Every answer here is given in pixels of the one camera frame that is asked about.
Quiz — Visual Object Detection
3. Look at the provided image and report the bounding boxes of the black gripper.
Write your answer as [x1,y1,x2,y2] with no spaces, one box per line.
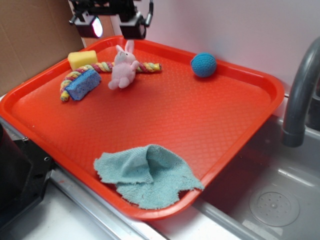
[69,0,153,40]

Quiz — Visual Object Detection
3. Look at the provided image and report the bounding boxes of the pink plush bunny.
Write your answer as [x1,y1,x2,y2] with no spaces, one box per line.
[108,40,139,90]

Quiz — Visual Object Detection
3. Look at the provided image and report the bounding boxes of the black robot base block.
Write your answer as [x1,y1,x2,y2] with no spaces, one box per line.
[0,126,54,230]

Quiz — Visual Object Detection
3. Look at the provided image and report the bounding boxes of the yellow sponge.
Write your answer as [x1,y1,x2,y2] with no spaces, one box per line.
[67,50,98,71]

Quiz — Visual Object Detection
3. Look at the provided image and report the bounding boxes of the blue sponge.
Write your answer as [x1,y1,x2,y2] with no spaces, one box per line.
[65,69,102,101]

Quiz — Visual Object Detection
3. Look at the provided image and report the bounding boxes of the brown cardboard panel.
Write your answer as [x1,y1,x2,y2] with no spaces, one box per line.
[0,0,84,95]

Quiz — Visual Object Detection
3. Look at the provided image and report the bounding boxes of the blue knitted ball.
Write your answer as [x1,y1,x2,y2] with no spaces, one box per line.
[190,52,218,78]

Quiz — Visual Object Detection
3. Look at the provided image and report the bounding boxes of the red plastic tray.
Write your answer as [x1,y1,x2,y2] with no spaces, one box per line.
[0,40,284,221]

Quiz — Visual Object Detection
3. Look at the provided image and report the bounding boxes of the teal terry cloth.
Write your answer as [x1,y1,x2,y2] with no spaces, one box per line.
[93,144,205,210]

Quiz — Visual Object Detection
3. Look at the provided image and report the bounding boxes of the grey sink faucet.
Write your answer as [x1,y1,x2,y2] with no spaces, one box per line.
[281,38,320,148]

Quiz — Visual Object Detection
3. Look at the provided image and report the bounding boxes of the grey plastic sink basin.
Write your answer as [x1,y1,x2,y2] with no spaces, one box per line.
[151,117,320,240]

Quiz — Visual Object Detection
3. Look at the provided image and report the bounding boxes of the multicolour rope toy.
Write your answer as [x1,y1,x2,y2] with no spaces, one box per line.
[59,61,162,102]

